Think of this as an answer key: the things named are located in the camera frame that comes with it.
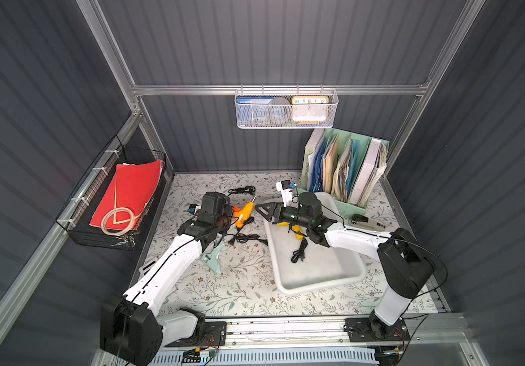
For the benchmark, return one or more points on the yellow hot glue gun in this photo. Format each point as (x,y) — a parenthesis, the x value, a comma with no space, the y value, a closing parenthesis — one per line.
(299,254)

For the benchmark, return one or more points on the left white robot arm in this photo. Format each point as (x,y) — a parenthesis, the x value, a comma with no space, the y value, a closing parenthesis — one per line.
(130,325)

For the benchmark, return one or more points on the mint green glue gun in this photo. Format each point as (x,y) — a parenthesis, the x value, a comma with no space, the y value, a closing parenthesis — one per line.
(211,260)

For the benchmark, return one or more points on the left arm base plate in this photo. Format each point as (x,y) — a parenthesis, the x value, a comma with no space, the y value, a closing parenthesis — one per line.
(209,334)

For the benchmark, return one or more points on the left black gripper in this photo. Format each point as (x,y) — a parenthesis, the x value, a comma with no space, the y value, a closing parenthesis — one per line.
(226,215)

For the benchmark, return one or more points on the green desktop file organizer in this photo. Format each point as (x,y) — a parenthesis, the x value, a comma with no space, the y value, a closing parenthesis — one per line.
(345,166)

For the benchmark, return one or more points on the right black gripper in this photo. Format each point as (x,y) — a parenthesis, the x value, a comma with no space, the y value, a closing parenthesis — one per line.
(276,213)

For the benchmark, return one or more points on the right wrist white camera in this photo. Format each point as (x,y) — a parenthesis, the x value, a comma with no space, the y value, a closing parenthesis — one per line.
(285,188)

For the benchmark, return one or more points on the orange hot glue gun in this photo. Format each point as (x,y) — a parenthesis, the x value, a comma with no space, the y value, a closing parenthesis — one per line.
(241,215)

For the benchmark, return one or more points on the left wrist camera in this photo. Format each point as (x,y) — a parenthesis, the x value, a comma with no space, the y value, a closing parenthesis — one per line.
(193,208)

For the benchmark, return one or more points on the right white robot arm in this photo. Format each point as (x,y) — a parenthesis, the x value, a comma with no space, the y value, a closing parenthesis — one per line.
(406,269)

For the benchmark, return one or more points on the white plastic storage box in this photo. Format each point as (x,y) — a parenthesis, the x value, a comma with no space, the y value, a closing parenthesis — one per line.
(322,267)

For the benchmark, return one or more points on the grey tape roll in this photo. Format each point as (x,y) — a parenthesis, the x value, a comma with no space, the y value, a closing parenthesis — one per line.
(279,111)

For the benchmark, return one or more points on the red paper folder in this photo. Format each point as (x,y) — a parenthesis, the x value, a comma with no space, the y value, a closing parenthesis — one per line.
(128,196)

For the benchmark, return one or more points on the aluminium front rail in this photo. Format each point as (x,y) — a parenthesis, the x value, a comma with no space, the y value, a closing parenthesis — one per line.
(325,330)

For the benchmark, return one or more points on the blue box in basket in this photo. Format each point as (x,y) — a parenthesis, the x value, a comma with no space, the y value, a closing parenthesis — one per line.
(252,110)

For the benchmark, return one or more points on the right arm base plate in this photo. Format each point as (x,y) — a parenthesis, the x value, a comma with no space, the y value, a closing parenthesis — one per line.
(372,329)

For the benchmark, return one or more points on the yellow white alarm clock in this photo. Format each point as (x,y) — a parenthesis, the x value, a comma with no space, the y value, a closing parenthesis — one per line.
(312,109)

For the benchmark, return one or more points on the white desk calculator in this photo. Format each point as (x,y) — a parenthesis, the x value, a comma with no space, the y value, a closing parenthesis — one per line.
(146,268)

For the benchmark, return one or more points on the black wire side basket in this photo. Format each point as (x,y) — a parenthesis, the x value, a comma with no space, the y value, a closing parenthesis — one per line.
(76,221)

